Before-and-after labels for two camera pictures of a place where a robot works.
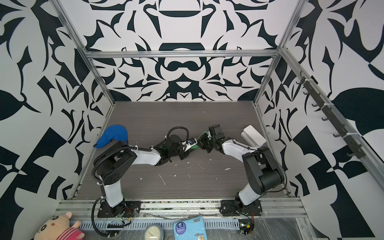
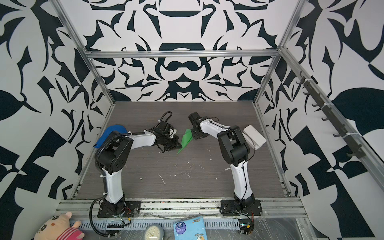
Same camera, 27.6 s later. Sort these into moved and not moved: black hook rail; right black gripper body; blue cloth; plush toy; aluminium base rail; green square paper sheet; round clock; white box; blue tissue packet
Moved: right black gripper body; green square paper sheet
Not moved: aluminium base rail; blue tissue packet; black hook rail; blue cloth; plush toy; round clock; white box
